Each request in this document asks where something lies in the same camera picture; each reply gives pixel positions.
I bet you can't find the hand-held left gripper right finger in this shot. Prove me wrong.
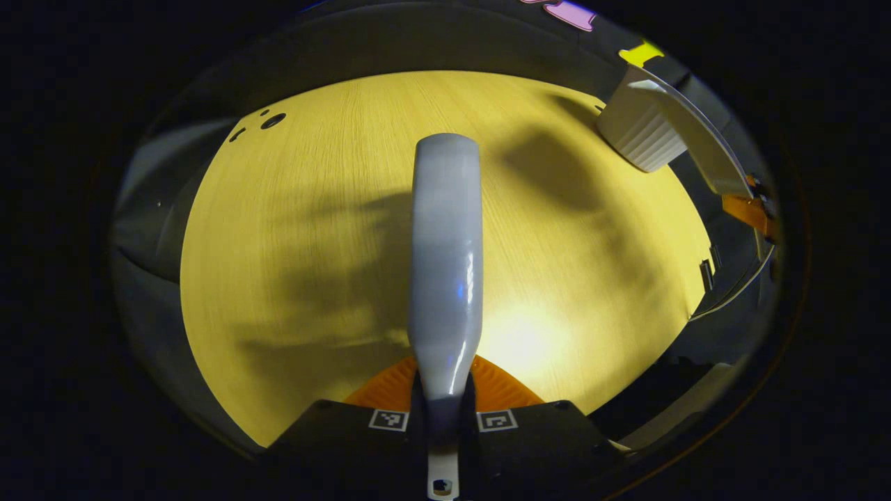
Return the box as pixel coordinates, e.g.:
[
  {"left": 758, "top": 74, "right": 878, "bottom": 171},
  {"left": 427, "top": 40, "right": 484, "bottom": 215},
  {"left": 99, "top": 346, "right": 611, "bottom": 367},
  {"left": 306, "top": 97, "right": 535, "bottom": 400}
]
[{"left": 465, "top": 355, "right": 622, "bottom": 492}]

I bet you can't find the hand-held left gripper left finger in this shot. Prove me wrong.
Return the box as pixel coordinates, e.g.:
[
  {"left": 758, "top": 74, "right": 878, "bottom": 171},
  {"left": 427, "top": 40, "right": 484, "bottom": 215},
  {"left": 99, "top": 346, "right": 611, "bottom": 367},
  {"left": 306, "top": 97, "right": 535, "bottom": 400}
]
[{"left": 268, "top": 355, "right": 427, "bottom": 489}]

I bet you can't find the long white cable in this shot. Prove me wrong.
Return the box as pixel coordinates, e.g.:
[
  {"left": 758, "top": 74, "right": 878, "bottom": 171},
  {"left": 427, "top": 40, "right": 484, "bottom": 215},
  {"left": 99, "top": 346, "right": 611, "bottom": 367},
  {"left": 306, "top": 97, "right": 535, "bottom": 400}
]
[{"left": 689, "top": 244, "right": 778, "bottom": 321}]

